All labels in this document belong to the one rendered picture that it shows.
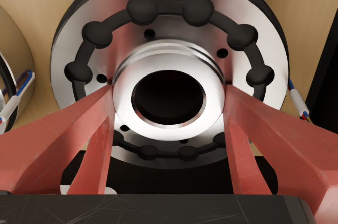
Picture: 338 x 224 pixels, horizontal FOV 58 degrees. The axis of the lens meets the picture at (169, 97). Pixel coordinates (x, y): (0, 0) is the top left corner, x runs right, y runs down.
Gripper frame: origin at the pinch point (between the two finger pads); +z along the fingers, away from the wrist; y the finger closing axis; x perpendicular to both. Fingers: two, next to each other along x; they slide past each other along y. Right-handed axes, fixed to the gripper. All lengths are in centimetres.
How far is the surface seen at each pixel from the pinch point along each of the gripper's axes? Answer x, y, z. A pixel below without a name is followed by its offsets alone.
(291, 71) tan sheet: 0.6, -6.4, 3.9
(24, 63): -0.1, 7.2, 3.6
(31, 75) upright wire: 0.6, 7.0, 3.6
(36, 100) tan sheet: 3.0, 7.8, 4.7
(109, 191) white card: 7.3, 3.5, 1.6
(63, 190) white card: 7.3, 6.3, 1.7
